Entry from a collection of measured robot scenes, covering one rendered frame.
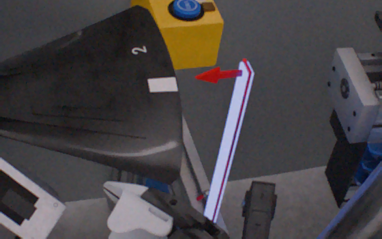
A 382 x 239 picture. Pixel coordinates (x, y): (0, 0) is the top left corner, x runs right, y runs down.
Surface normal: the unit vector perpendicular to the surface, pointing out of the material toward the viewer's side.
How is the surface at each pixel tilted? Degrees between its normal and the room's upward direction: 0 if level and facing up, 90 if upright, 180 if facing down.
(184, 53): 90
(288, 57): 90
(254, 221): 7
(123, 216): 7
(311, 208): 0
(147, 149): 24
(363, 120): 90
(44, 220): 50
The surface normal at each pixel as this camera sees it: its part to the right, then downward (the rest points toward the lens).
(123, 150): 0.32, -0.39
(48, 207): 0.30, 0.09
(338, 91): -0.97, 0.07
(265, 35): 0.28, 0.70
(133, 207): 0.03, -0.67
